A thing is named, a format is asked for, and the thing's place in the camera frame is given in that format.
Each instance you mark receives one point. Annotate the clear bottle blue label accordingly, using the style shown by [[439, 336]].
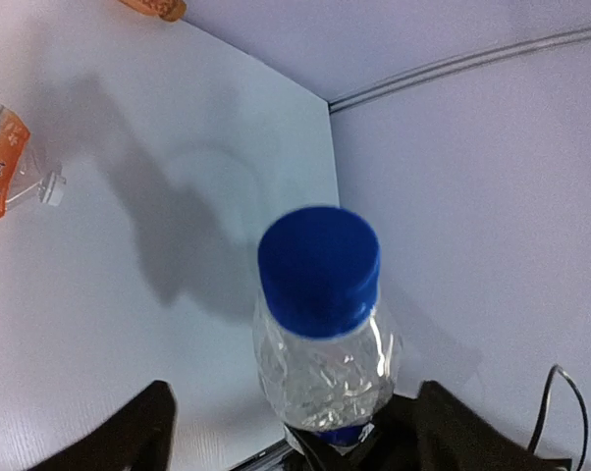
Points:
[[331, 388]]

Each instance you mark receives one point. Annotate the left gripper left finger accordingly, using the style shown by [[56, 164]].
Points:
[[139, 436]]

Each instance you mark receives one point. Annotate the crushed orange label bottle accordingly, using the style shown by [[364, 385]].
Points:
[[21, 171]]

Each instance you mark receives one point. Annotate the right aluminium corner post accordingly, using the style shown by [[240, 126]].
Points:
[[457, 65]]

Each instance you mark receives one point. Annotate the blue bottle cap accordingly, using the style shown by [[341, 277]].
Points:
[[319, 268]]

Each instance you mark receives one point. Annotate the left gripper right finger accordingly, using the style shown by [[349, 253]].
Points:
[[451, 436]]

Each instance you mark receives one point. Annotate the white bottle cap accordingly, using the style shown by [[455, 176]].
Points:
[[51, 189]]

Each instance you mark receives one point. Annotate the small brown bottle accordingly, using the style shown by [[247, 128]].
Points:
[[166, 10]]

